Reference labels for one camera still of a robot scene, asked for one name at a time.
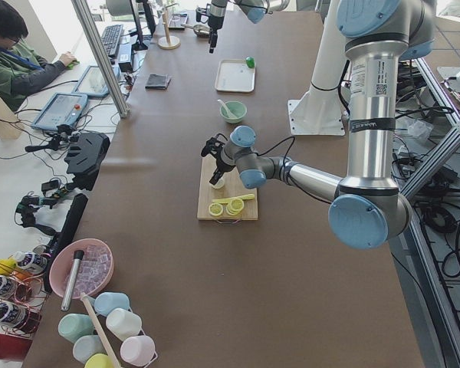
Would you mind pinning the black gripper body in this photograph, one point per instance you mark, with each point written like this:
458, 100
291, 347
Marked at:
215, 19
225, 165

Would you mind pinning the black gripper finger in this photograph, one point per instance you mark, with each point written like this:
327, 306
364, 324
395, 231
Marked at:
212, 41
216, 176

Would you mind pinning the white steamed bun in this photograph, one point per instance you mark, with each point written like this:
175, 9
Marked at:
220, 184

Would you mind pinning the white ceramic spoon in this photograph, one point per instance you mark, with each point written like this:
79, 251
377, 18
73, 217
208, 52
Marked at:
226, 109

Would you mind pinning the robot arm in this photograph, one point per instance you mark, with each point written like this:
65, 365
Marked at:
255, 10
366, 206

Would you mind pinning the mint green bowl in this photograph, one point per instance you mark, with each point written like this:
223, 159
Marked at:
238, 110

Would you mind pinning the pink bowl with cubes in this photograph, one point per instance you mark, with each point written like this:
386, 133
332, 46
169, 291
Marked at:
95, 271

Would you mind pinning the metal scoop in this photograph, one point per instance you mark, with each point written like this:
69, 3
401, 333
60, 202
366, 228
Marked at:
201, 31

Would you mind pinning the wooden cutting board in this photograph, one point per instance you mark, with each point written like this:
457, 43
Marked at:
232, 187

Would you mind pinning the single lemon slice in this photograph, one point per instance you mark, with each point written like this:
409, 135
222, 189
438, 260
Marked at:
215, 209

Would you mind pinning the yellow plastic knife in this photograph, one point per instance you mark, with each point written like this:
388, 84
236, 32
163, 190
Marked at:
249, 196

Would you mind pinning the stacked lemon slice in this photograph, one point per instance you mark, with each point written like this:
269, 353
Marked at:
235, 207

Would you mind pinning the white rabbit tray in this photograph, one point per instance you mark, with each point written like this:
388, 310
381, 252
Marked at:
234, 75

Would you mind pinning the green lime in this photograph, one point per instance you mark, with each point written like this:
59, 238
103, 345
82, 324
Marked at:
250, 62

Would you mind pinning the wooden stand with base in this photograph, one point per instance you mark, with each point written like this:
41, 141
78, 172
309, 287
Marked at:
167, 42

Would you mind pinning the computer monitor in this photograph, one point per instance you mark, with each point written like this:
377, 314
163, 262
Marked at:
145, 23

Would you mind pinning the grey folded cloth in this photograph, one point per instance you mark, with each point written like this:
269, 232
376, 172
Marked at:
158, 81

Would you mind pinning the black keyboard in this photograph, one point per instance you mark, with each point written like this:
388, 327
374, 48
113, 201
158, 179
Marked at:
110, 39

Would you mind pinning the blue teach pendant tablet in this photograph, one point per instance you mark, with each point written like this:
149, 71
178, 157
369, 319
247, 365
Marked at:
61, 109

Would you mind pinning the black long bar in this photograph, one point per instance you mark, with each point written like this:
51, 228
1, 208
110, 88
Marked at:
65, 236

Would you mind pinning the metal cylinder tube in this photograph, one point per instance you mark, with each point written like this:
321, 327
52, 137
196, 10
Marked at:
69, 290

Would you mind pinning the light blue cup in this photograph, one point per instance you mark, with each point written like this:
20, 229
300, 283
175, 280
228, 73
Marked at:
106, 302

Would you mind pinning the white cup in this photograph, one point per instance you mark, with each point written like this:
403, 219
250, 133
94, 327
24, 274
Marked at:
123, 323

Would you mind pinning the wooden cup rack stick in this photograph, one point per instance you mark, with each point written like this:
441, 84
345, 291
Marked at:
100, 331

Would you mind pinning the pink cup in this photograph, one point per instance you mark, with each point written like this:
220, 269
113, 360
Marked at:
138, 351

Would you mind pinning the person in green jacket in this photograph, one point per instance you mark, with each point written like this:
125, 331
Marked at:
23, 72

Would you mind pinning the mint green cup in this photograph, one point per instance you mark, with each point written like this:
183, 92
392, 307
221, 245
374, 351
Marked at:
74, 326

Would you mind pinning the pale blue cup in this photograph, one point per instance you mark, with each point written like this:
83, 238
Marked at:
87, 346

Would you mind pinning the yellow cup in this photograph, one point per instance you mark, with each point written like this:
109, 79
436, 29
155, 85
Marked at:
99, 360

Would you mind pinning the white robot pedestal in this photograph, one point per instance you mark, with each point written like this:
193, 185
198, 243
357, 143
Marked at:
319, 111

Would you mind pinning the aluminium frame post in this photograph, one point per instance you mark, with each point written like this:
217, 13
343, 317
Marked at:
92, 35

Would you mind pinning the black plastic bracket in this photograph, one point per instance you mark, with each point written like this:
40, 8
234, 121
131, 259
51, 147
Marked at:
84, 157

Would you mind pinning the copper wire bottle rack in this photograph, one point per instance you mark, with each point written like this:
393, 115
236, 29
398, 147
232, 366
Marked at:
23, 293

